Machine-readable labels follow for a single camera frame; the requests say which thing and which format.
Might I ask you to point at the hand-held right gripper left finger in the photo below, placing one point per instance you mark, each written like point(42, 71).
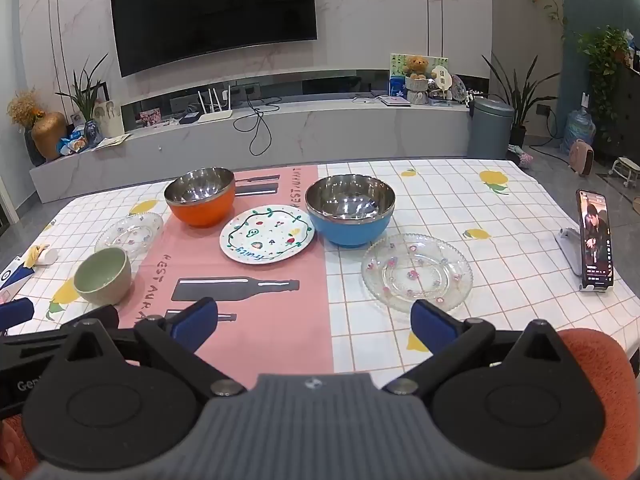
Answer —
point(192, 322)

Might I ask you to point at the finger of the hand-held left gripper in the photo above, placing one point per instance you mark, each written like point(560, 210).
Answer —
point(95, 314)
point(15, 314)

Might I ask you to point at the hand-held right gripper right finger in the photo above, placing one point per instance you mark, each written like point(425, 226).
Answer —
point(430, 322)

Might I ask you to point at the green ceramic bowl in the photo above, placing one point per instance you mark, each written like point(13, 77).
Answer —
point(107, 287)

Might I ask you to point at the large glass plate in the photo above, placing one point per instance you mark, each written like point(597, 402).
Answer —
point(415, 270)

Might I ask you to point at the small glass plate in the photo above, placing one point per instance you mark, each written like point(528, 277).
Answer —
point(127, 235)

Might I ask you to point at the orange steel bowl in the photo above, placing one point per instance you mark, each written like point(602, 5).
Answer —
point(200, 212)

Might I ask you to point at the white printed plate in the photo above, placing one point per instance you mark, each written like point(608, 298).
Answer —
point(270, 235)

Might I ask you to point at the blue steel bowl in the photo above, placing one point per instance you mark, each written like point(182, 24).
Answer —
point(350, 232)

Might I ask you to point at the blue and white box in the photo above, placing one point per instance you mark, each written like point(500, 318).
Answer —
point(15, 272)

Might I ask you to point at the banana peel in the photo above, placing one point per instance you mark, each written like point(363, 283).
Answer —
point(36, 256)

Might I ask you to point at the white cup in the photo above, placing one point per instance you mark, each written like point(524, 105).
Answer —
point(50, 257)

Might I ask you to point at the orange fuzzy chair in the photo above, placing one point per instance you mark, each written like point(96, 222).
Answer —
point(15, 450)
point(600, 370)

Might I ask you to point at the pink bottle print cloth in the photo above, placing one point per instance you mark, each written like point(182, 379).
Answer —
point(280, 320)

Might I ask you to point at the checkered lemon tablecloth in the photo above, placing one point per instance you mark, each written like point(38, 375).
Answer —
point(450, 200)

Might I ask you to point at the white phone stand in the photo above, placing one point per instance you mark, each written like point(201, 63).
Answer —
point(567, 245)

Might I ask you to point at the black vase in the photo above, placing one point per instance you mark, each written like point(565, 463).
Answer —
point(31, 147)

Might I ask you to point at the blue snack packet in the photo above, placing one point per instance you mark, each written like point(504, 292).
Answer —
point(72, 142)

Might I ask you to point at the paper envelope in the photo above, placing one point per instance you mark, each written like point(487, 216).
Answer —
point(112, 141)

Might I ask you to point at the golden vase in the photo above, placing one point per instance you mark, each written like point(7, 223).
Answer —
point(49, 135)

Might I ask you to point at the black smartphone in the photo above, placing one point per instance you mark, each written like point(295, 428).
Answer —
point(595, 240)

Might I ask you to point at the white elephant print bag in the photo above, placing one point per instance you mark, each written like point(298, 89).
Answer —
point(107, 117)

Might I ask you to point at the grey trash can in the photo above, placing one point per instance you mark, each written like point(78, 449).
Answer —
point(490, 130)

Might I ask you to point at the pink photo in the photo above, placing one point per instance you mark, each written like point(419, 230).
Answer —
point(150, 117)

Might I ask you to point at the white router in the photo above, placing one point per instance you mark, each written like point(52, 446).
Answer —
point(215, 115)

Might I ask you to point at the dried flower bunch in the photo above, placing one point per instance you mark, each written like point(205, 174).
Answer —
point(25, 105)

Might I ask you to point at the green plant in blue vase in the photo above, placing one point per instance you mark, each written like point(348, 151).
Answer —
point(87, 97)

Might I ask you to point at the pink heater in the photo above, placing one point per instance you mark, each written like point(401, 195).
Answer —
point(581, 157)

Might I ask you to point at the tablet on console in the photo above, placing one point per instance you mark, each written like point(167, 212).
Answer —
point(396, 100)

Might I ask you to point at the decorative display plate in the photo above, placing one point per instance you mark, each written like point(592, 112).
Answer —
point(459, 87)

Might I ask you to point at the tall potted plant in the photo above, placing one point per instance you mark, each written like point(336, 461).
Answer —
point(520, 95)

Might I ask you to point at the white paddle fan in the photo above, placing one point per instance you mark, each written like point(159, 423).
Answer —
point(441, 77)

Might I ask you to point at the water jug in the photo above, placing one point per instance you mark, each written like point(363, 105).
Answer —
point(580, 127)

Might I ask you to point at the white step stool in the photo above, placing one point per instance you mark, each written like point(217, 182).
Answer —
point(627, 170)

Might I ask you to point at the teddy bear bouquet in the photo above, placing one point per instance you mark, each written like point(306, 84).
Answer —
point(417, 67)

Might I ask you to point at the green picture card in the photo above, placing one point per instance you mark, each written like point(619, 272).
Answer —
point(397, 62)

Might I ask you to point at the bushy green plant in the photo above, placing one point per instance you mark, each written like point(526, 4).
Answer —
point(605, 47)

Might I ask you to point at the black photo frame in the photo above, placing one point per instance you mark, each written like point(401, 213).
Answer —
point(104, 91)

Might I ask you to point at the black wall television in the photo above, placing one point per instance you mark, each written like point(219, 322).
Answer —
point(210, 10)

